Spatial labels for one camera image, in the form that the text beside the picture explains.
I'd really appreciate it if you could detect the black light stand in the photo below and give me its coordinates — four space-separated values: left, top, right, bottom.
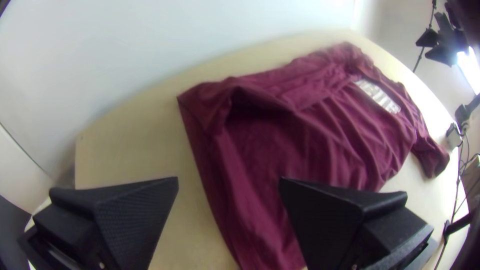
412 0 480 95

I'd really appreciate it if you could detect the maroon t-shirt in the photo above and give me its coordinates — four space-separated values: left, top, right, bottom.
176 41 451 270

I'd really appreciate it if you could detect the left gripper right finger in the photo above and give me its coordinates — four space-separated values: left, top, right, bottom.
278 176 436 270

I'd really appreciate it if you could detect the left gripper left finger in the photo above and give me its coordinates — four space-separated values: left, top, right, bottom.
16 176 180 270

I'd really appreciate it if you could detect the black cable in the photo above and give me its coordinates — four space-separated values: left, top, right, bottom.
434 129 470 270

